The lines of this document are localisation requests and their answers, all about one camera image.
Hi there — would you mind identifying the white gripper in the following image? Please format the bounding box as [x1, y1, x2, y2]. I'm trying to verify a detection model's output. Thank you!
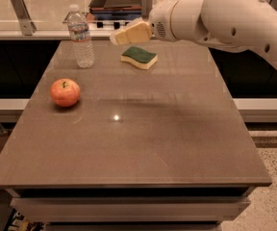
[110, 0, 185, 45]

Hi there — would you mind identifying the clear plastic water bottle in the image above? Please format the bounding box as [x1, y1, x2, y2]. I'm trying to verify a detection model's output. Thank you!
[67, 5, 95, 68]

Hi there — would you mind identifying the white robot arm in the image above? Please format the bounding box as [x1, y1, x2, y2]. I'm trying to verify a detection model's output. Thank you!
[110, 0, 277, 70]

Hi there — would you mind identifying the green and yellow sponge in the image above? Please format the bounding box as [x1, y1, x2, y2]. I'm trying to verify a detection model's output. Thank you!
[120, 46, 158, 70]

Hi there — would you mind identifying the red apple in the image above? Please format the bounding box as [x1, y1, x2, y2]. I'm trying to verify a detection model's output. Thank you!
[50, 79, 81, 107]

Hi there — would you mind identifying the middle metal railing bracket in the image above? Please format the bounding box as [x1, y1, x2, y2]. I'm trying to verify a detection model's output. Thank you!
[141, 0, 153, 17]

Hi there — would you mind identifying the left metal railing bracket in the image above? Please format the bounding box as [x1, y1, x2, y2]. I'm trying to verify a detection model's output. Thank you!
[11, 0, 37, 36]

